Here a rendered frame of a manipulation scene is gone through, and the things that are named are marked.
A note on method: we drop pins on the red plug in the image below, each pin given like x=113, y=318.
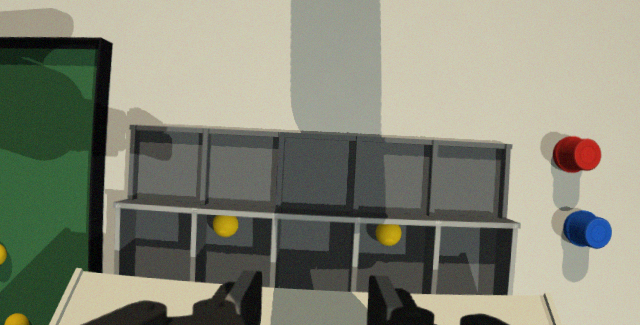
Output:
x=573, y=154

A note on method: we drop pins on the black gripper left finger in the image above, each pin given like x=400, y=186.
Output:
x=244, y=299

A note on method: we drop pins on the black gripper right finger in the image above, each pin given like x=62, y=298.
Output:
x=385, y=307

